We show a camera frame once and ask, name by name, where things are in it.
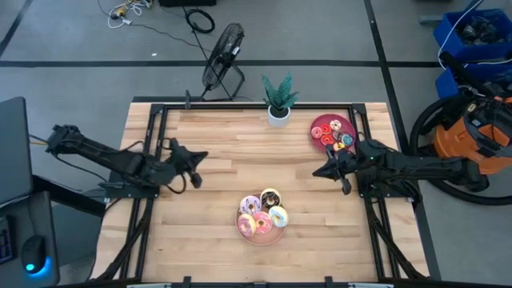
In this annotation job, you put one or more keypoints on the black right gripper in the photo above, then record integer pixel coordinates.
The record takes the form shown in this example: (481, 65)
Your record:
(348, 164)

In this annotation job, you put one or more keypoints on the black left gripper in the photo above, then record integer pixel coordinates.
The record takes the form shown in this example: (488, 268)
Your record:
(178, 160)

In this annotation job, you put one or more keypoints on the small yellow donut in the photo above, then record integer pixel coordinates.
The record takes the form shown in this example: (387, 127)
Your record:
(336, 146)

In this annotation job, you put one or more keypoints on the small red sprinkled donut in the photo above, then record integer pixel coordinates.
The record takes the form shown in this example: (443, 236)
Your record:
(322, 129)
(323, 140)

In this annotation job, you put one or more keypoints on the small blue donut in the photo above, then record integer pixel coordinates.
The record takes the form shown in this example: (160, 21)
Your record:
(343, 140)

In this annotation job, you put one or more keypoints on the small pink donut white drizzle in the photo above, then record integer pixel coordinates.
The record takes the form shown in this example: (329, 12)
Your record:
(313, 133)

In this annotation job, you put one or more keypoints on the small white donut dark drizzle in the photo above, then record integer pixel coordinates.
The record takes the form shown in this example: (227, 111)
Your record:
(332, 125)

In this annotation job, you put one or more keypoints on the large lilac donut chocolate drizzle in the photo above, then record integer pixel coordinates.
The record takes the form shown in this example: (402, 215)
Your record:
(245, 206)

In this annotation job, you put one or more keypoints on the large chocolate donut white drizzle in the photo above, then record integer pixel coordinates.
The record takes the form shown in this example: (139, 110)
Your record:
(264, 198)

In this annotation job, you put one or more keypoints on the large white donut blue drizzle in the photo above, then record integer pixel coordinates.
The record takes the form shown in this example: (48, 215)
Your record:
(273, 216)

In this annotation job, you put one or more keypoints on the large pink frosted donut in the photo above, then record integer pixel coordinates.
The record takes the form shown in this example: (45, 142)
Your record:
(241, 225)

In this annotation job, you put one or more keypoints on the large pink donut white drizzle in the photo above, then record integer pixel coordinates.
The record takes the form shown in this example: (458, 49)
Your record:
(257, 223)

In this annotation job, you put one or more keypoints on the pale pink plate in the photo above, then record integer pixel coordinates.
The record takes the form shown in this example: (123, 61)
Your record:
(262, 239)

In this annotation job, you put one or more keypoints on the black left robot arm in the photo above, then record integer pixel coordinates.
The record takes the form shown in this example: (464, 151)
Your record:
(100, 154)

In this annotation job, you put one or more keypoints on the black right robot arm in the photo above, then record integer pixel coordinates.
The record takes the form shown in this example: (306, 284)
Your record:
(420, 166)

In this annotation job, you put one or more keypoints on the magenta plate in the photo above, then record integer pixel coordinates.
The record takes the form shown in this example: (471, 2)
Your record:
(322, 120)

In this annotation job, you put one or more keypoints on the white plant pot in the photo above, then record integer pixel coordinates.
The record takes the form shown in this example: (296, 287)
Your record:
(278, 122)

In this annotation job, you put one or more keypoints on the green snake plant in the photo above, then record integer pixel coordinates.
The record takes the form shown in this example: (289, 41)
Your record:
(280, 96)

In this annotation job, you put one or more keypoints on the black floor fan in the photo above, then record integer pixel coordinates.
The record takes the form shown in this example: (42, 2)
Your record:
(224, 52)

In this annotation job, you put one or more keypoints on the orange black shop vacuum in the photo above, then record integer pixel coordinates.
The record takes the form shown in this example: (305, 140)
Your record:
(452, 140)

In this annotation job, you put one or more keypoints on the blue storage bin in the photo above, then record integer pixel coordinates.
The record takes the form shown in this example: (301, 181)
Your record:
(448, 44)
(444, 86)

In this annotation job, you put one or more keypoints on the dark grey laptop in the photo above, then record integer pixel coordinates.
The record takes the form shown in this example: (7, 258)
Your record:
(14, 152)

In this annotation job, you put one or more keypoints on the black computer mouse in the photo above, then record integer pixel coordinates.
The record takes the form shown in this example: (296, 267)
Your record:
(34, 252)

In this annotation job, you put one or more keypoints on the black keyboard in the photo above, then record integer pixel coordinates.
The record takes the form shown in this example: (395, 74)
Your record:
(5, 244)

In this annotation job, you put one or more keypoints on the black rig frame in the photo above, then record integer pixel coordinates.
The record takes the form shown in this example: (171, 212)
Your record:
(240, 106)

